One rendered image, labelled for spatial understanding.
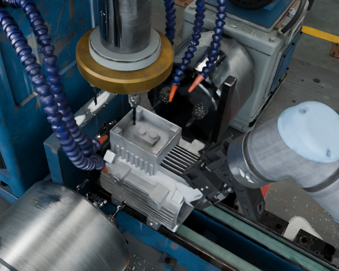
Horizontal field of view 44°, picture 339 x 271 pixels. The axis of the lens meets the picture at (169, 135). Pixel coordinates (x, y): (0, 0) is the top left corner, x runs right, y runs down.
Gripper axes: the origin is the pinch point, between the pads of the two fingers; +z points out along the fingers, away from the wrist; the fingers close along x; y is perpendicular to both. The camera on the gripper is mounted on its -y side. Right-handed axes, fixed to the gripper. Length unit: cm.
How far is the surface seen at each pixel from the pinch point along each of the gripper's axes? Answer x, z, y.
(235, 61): -39.1, -0.3, 11.4
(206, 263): 1.1, 13.2, -16.2
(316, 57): -221, 97, -48
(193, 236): -1.5, 13.4, -10.0
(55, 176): 9.0, 18.6, 23.0
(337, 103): -83, 16, -30
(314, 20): -268, 106, -33
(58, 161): 9.0, 11.5, 24.7
